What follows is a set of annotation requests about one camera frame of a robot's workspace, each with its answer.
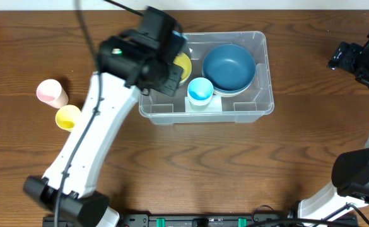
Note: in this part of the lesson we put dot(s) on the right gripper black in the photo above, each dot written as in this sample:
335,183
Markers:
351,64

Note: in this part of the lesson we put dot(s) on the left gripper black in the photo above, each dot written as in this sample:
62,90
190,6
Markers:
171,90

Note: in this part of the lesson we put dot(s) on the yellow small bowl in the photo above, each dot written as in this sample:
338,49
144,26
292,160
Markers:
184,62

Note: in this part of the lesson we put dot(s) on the blue cup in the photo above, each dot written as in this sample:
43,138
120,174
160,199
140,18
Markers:
200,89

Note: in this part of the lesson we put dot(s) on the cream cup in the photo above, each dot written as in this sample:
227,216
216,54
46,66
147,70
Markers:
199,103

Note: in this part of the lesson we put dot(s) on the green cup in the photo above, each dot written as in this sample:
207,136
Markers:
198,108

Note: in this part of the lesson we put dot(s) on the dark blue bowl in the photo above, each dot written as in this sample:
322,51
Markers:
229,58
230,83

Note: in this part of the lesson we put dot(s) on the large cream bowl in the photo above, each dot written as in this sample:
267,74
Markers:
228,93

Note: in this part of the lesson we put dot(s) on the yellow cup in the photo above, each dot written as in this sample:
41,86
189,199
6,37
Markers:
180,44
67,117

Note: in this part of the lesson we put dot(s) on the pink cup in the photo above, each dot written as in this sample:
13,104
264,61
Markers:
52,93

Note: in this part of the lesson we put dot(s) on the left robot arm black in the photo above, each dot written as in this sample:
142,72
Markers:
128,64

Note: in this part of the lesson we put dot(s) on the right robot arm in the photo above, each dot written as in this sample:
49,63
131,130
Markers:
349,186

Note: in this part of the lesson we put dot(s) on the clear plastic storage container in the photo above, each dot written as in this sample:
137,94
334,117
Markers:
248,106

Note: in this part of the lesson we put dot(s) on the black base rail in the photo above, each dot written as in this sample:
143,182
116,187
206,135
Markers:
143,220

